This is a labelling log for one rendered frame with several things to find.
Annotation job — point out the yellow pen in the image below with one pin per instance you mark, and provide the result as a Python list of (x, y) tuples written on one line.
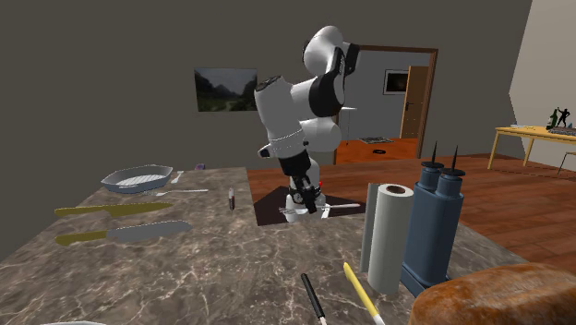
[(360, 292)]

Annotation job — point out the brown bread loaf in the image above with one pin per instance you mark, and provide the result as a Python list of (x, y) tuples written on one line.
[(495, 297)]

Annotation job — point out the blue twin bottle dispenser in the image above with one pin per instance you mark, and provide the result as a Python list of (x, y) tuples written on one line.
[(432, 234)]

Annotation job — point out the black figurine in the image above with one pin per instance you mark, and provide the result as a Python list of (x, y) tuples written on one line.
[(561, 118)]

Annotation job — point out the brown door frame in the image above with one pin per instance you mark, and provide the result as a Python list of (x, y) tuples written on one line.
[(433, 99)]

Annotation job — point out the landscape wall picture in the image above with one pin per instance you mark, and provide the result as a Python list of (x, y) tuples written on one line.
[(225, 90)]

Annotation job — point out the yellow table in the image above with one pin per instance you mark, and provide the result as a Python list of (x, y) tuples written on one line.
[(522, 131)]

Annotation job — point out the grey baking pan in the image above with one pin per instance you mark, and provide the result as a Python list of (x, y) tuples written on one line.
[(135, 181)]

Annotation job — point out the white paper towel roll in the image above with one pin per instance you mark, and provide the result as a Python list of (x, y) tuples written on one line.
[(389, 238)]

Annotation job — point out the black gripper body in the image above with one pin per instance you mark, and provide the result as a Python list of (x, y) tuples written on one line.
[(295, 164)]

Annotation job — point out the white kitchen utensil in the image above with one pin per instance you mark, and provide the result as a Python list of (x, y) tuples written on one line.
[(342, 206)]

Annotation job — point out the wooden door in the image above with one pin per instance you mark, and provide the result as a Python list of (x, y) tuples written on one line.
[(414, 103)]

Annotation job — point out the yellow knife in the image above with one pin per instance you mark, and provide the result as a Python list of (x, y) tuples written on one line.
[(121, 209)]

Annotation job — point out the small white spoon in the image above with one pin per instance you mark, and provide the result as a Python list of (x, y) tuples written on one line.
[(176, 177)]

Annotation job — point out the small purple object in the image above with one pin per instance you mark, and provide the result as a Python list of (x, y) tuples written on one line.
[(200, 166)]

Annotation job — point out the red and black pen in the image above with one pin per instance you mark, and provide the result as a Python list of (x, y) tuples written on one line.
[(231, 200)]

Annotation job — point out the white plate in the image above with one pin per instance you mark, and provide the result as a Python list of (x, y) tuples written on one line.
[(72, 323)]

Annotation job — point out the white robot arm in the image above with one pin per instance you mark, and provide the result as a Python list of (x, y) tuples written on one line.
[(279, 112)]

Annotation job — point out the dark framed wall picture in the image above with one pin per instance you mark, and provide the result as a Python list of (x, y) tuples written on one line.
[(396, 82)]

